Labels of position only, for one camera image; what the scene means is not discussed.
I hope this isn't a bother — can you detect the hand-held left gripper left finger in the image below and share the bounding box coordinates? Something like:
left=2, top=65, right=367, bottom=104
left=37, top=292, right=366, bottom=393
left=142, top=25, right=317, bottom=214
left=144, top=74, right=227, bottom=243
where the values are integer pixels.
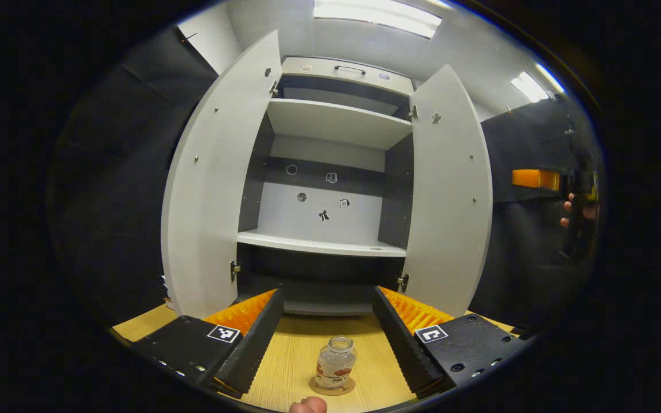
left=130, top=288, right=284, bottom=399

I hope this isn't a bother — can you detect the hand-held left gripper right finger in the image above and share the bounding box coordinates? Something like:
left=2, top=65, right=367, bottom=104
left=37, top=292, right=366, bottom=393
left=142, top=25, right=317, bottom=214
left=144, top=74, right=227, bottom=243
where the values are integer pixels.
left=372, top=286, right=529, bottom=400

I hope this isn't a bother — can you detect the clear bottle red label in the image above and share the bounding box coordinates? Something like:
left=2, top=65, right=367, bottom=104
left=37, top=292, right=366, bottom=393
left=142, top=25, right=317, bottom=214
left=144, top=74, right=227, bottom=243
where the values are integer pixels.
left=314, top=336, right=357, bottom=391

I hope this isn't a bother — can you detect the round brown coaster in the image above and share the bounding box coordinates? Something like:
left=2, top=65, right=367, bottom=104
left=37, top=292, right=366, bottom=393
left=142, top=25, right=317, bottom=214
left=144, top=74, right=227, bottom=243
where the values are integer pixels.
left=309, top=376, right=356, bottom=396

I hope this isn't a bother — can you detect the white cabinet door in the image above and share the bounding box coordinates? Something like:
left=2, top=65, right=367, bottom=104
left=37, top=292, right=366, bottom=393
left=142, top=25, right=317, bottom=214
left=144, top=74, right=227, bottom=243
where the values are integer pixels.
left=401, top=64, right=493, bottom=318
left=161, top=30, right=283, bottom=319

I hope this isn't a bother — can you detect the white grey cabinet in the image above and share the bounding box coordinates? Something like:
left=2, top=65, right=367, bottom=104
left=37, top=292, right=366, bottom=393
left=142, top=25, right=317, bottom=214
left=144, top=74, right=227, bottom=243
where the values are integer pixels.
left=236, top=56, right=417, bottom=316

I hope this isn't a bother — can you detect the small ceiling light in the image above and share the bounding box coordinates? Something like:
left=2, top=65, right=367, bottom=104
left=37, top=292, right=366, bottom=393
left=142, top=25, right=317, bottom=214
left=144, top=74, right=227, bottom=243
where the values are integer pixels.
left=510, top=63, right=566, bottom=103

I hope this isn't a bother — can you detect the black backdrop cloth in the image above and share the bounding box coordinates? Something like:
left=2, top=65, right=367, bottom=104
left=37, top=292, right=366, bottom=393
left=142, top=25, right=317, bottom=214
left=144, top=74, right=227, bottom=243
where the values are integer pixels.
left=46, top=26, right=604, bottom=333

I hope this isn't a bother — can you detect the long ceiling light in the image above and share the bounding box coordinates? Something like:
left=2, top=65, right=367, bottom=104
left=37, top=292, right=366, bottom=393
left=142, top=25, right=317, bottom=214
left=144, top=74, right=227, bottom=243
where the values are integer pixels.
left=313, top=0, right=443, bottom=39

